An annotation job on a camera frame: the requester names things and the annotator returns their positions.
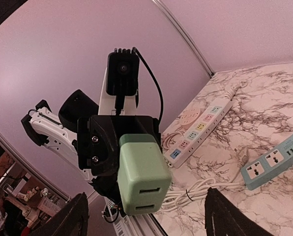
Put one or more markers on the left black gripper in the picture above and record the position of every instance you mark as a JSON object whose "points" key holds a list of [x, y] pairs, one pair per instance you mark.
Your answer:
{"points": [[98, 146]]}

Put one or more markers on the green usb charger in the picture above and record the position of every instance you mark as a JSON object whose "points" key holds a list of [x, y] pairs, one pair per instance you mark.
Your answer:
{"points": [[143, 175]]}

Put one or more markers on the white multicolour power strip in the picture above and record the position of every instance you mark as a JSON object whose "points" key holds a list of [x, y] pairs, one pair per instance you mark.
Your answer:
{"points": [[198, 132]]}

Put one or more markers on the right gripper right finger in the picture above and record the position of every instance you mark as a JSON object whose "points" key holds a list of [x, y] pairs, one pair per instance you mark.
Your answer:
{"points": [[222, 218]]}

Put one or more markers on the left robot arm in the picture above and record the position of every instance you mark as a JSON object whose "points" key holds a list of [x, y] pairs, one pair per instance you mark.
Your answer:
{"points": [[58, 133]]}

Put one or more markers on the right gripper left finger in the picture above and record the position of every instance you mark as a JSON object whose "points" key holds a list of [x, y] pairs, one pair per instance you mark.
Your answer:
{"points": [[72, 220]]}

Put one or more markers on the teal power strip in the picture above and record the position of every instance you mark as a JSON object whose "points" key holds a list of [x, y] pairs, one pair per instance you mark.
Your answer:
{"points": [[268, 165]]}

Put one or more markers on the pink round socket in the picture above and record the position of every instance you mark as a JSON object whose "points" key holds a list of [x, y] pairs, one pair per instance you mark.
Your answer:
{"points": [[189, 116]]}

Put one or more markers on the front aluminium rail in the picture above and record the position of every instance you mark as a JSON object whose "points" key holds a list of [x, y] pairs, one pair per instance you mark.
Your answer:
{"points": [[139, 225]]}

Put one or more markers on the left aluminium frame post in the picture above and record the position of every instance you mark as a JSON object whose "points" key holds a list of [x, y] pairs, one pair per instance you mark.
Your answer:
{"points": [[185, 36]]}

